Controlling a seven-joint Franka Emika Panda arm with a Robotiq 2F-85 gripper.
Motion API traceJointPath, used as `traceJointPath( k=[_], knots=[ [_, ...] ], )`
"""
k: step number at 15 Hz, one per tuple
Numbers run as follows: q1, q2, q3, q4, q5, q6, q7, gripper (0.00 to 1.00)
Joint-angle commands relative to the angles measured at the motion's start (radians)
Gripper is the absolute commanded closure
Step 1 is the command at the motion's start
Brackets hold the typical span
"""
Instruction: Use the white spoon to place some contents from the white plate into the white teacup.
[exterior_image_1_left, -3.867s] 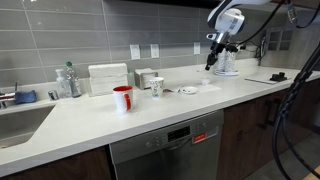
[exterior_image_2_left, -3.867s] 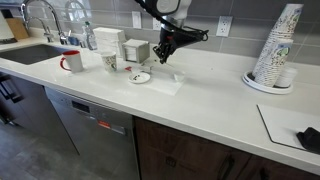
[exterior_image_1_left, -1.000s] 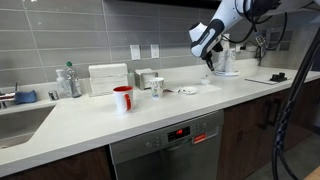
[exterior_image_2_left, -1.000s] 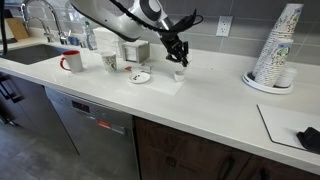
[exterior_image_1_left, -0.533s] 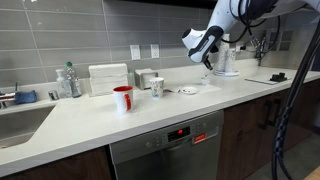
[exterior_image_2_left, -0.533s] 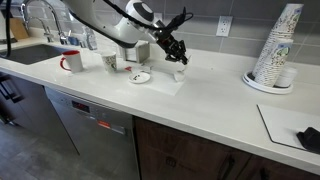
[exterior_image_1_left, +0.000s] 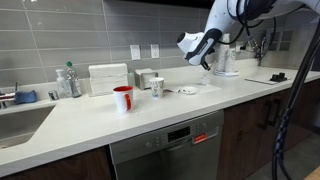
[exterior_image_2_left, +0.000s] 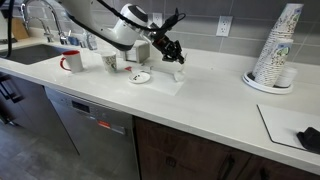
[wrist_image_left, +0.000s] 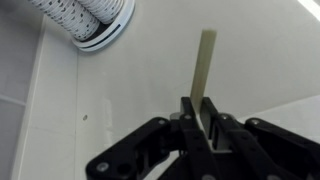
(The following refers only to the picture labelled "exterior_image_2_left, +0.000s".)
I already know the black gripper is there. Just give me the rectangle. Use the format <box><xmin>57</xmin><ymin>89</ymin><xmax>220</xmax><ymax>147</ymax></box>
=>
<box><xmin>150</xmin><ymin>31</ymin><xmax>186</xmax><ymax>65</ymax></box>

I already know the white plastic spoon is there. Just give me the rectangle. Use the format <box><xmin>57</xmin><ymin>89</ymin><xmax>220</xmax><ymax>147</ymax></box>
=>
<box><xmin>178</xmin><ymin>52</ymin><xmax>189</xmax><ymax>73</ymax></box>

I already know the small white plate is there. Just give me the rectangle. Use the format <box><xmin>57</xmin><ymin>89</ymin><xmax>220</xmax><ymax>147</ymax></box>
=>
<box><xmin>128</xmin><ymin>70</ymin><xmax>152</xmax><ymax>85</ymax></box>

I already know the clear plastic cup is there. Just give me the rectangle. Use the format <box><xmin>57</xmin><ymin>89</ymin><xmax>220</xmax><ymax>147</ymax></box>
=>
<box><xmin>173</xmin><ymin>68</ymin><xmax>187</xmax><ymax>83</ymax></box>

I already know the white translucent mat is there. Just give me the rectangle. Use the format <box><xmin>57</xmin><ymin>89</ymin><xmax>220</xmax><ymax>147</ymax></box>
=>
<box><xmin>132</xmin><ymin>63</ymin><xmax>186</xmax><ymax>97</ymax></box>

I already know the metal napkin dispenser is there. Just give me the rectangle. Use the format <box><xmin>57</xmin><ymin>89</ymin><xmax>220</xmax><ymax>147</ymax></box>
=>
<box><xmin>124</xmin><ymin>39</ymin><xmax>151</xmax><ymax>64</ymax></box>

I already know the red white packet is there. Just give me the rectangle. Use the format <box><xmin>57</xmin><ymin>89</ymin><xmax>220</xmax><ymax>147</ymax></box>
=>
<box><xmin>124</xmin><ymin>65</ymin><xmax>152</xmax><ymax>73</ymax></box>

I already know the round white tray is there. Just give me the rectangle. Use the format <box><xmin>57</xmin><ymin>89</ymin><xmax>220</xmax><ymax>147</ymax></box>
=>
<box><xmin>241</xmin><ymin>70</ymin><xmax>295</xmax><ymax>96</ymax></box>

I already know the short printed paper cup stack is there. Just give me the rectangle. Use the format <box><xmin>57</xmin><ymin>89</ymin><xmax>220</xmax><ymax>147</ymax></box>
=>
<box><xmin>262</xmin><ymin>37</ymin><xmax>295</xmax><ymax>88</ymax></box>

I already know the blue sponge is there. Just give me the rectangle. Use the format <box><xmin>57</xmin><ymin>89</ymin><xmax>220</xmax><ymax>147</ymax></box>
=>
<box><xmin>67</xmin><ymin>35</ymin><xmax>81</xmax><ymax>47</ymax></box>

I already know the dark wood cabinet door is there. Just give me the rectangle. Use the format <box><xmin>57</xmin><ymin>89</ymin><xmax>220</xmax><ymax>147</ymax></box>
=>
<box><xmin>0</xmin><ymin>71</ymin><xmax>80</xmax><ymax>156</ymax></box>
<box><xmin>133</xmin><ymin>115</ymin><xmax>320</xmax><ymax>180</ymax></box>

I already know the stainless steel dishwasher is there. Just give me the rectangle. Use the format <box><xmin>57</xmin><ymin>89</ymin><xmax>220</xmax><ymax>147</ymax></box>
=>
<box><xmin>43</xmin><ymin>86</ymin><xmax>141</xmax><ymax>180</ymax></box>

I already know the chrome kitchen faucet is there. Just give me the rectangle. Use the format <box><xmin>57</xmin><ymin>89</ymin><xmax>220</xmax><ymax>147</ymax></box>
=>
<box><xmin>19</xmin><ymin>0</ymin><xmax>70</xmax><ymax>46</ymax></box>

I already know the steel sink basin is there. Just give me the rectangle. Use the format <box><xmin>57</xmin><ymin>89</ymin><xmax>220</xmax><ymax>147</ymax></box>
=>
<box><xmin>0</xmin><ymin>43</ymin><xmax>70</xmax><ymax>66</ymax></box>

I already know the wooden cutting board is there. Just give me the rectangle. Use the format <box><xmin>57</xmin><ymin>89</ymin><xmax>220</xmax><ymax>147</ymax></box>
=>
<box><xmin>9</xmin><ymin>16</ymin><xmax>31</xmax><ymax>42</ymax></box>

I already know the black block object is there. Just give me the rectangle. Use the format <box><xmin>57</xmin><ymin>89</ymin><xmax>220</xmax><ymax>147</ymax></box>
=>
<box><xmin>296</xmin><ymin>126</ymin><xmax>320</xmax><ymax>155</ymax></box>

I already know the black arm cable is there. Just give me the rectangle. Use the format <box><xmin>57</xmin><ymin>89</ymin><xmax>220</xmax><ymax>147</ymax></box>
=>
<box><xmin>95</xmin><ymin>0</ymin><xmax>187</xmax><ymax>34</ymax></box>

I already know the white wall outlet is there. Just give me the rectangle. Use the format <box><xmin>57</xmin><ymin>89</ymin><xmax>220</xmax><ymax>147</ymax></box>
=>
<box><xmin>215</xmin><ymin>15</ymin><xmax>234</xmax><ymax>38</ymax></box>

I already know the white mug red handle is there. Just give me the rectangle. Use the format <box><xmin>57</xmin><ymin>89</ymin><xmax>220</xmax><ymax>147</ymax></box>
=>
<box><xmin>59</xmin><ymin>49</ymin><xmax>85</xmax><ymax>74</ymax></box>

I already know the thick black cable bundle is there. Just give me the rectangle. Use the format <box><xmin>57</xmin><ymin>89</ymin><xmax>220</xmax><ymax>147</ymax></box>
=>
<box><xmin>0</xmin><ymin>0</ymin><xmax>16</xmax><ymax>60</ymax></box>

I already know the black cabinet handle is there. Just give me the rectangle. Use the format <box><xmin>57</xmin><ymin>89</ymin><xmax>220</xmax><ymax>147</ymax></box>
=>
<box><xmin>0</xmin><ymin>75</ymin><xmax>25</xmax><ymax>105</ymax></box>

